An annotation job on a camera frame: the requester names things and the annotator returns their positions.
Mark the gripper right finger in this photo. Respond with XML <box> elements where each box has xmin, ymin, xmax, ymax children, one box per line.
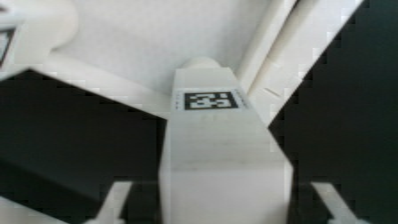
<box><xmin>289</xmin><ymin>182</ymin><xmax>371</xmax><ymax>224</ymax></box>

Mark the white desk top tray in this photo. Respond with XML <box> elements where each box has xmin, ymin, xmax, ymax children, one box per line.
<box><xmin>23</xmin><ymin>0</ymin><xmax>298</xmax><ymax>121</ymax></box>

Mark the white front wall fence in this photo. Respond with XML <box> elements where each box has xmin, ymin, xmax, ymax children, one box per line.
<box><xmin>241</xmin><ymin>0</ymin><xmax>364</xmax><ymax>125</ymax></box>

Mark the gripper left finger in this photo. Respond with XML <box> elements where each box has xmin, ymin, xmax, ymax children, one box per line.
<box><xmin>82</xmin><ymin>180</ymin><xmax>158</xmax><ymax>224</ymax></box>

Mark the white desk leg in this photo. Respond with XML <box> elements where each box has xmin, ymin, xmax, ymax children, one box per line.
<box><xmin>158</xmin><ymin>57</ymin><xmax>293</xmax><ymax>224</ymax></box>
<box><xmin>0</xmin><ymin>0</ymin><xmax>82</xmax><ymax>83</ymax></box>

